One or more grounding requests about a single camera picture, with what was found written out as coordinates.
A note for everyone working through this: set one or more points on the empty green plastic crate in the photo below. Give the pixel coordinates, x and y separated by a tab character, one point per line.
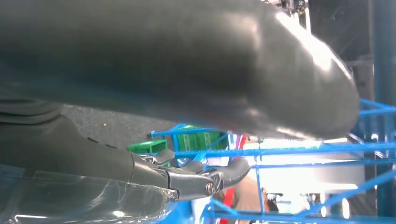
148	146

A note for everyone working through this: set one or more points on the person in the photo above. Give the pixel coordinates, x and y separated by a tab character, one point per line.
247	194

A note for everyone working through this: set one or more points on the blue metal shelf rack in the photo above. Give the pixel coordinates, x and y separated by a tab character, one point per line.
278	151

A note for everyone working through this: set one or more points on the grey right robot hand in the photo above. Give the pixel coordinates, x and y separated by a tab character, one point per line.
154	61

